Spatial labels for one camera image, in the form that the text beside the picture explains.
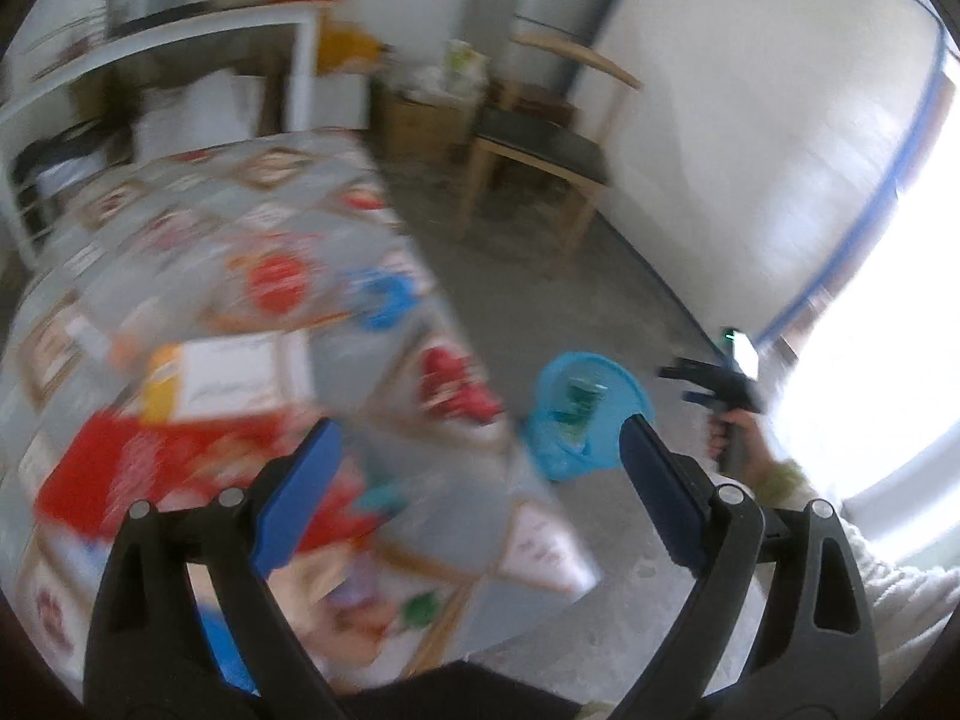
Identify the white and orange box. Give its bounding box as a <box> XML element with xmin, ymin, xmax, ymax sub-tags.
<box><xmin>139</xmin><ymin>330</ymin><xmax>316</xmax><ymax>425</ymax></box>

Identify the white metal desk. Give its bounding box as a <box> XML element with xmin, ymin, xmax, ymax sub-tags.
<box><xmin>0</xmin><ymin>0</ymin><xmax>323</xmax><ymax>271</ymax></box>

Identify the printed tablecloth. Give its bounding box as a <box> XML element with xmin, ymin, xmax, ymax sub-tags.
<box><xmin>0</xmin><ymin>127</ymin><xmax>601</xmax><ymax>695</ymax></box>

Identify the red cardboard box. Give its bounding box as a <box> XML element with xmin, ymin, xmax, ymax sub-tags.
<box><xmin>34</xmin><ymin>409</ymin><xmax>301</xmax><ymax>545</ymax></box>

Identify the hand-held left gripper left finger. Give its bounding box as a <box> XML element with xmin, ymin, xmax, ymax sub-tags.
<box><xmin>82</xmin><ymin>418</ymin><xmax>346</xmax><ymax>720</ymax></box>

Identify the clear packet with red label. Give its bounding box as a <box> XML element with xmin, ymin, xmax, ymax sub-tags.
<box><xmin>202</xmin><ymin>236</ymin><xmax>353</xmax><ymax>335</ymax></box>

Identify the blue plastic item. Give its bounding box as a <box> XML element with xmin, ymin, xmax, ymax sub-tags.
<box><xmin>346</xmin><ymin>268</ymin><xmax>417</xmax><ymax>331</ymax></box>

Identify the yellow bag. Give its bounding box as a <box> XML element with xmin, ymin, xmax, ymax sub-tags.
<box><xmin>319</xmin><ymin>26</ymin><xmax>383</xmax><ymax>77</ymax></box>

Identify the red snack packet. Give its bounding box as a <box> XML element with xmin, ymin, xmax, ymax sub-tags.
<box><xmin>416</xmin><ymin>345</ymin><xmax>503</xmax><ymax>425</ymax></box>

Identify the person's right hand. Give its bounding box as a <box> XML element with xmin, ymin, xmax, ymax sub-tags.
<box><xmin>706</xmin><ymin>412</ymin><xmax>777</xmax><ymax>482</ymax></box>

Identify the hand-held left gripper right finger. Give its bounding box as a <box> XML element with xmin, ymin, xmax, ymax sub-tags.
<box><xmin>615</xmin><ymin>414</ymin><xmax>880</xmax><ymax>720</ymax></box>

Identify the blue plastic basket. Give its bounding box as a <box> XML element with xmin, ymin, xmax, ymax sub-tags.
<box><xmin>521</xmin><ymin>350</ymin><xmax>655</xmax><ymax>482</ymax></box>

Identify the wooden chair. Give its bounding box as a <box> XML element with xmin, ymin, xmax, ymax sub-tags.
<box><xmin>456</xmin><ymin>30</ymin><xmax>644</xmax><ymax>271</ymax></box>

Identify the person's right forearm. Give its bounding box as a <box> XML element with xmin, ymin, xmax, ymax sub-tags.
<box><xmin>750</xmin><ymin>457</ymin><xmax>960</xmax><ymax>702</ymax></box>

